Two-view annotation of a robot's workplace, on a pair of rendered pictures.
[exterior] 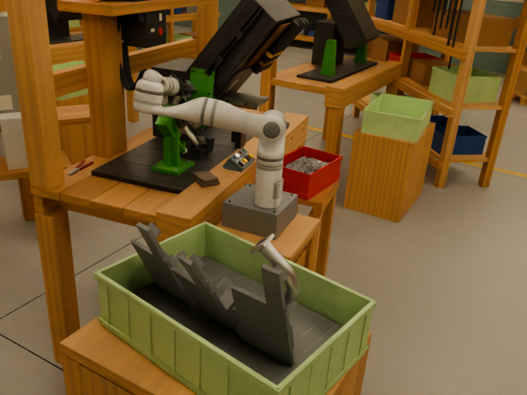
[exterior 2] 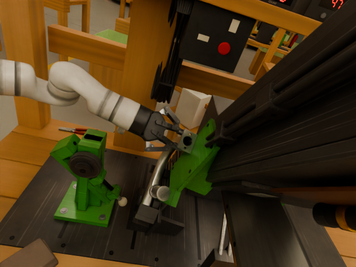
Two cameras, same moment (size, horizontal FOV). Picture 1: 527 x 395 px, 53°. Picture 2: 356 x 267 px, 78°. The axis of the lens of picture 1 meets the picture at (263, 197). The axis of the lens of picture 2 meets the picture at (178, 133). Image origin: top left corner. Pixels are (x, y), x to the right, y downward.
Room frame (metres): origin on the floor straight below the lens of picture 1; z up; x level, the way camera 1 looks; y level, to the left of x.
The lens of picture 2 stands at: (2.05, -0.04, 1.53)
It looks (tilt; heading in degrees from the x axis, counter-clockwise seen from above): 34 degrees down; 61
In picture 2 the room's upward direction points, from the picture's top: 19 degrees clockwise
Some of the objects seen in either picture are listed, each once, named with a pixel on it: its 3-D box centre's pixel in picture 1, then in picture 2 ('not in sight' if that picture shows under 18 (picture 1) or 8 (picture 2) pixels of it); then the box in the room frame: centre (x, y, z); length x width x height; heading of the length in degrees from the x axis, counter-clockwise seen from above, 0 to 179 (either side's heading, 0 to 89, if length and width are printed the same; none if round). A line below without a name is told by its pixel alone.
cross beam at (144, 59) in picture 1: (129, 63); (216, 83); (2.55, 0.69, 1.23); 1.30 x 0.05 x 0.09; 161
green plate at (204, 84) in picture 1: (203, 91); (203, 162); (2.34, 0.30, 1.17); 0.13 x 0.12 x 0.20; 161
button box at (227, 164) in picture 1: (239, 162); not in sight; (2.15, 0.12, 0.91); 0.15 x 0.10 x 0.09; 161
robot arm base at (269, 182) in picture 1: (268, 180); not in sight; (1.69, -0.01, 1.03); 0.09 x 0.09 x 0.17; 71
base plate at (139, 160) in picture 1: (198, 143); (195, 210); (2.43, 0.34, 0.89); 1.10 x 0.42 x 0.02; 161
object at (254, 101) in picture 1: (224, 97); (250, 198); (2.47, 0.22, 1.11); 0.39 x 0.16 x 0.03; 71
